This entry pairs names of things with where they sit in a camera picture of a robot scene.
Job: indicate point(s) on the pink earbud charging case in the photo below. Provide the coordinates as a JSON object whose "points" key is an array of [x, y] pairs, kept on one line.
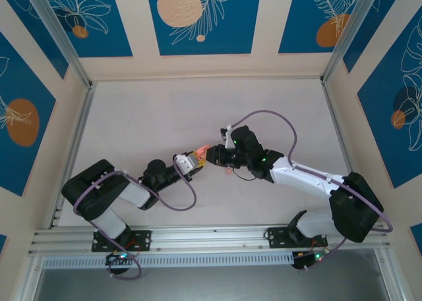
{"points": [[203, 150]]}

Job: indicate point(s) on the pink earbud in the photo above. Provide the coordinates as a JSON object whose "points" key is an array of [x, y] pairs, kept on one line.
{"points": [[227, 171]]}

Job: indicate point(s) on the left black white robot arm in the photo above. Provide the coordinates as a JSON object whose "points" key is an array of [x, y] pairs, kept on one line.
{"points": [[95, 189]]}

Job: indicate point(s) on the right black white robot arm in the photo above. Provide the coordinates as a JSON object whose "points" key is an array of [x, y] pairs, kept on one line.
{"points": [[356, 208]]}

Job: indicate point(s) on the black controller board with LED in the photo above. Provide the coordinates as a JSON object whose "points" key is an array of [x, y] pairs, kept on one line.
{"points": [[305, 261], [118, 259]]}

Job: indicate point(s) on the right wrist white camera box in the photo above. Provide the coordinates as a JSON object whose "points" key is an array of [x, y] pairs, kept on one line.
{"points": [[227, 138]]}

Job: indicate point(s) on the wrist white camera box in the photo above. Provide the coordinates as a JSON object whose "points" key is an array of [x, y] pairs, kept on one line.
{"points": [[184, 163], [227, 138]]}

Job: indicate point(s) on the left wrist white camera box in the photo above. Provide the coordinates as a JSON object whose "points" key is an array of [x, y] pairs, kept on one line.
{"points": [[184, 163]]}

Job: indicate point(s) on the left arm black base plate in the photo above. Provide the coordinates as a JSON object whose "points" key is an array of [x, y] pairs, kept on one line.
{"points": [[141, 240]]}

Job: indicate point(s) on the long aluminium mounting rail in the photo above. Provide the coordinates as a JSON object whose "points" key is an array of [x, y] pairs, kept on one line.
{"points": [[211, 238]]}

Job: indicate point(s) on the aluminium table side rail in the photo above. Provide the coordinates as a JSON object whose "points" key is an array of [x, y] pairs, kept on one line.
{"points": [[331, 100], [80, 129]]}

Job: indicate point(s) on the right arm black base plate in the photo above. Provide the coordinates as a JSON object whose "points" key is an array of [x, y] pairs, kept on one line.
{"points": [[275, 236]]}

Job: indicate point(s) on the aluminium corner post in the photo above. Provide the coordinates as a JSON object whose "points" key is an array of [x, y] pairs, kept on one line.
{"points": [[63, 41], [350, 34]]}

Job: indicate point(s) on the aluminium frame leg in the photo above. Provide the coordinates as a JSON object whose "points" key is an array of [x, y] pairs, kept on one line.
{"points": [[394, 281], [24, 281]]}

